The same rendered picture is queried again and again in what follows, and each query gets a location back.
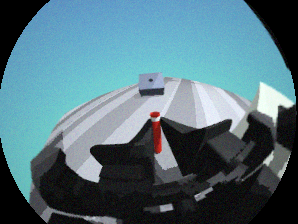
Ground red peg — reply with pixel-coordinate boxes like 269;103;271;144
150;112;162;153

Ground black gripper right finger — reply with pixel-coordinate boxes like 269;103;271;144
161;117;231;177

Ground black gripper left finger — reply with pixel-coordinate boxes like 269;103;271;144
89;119;156;184

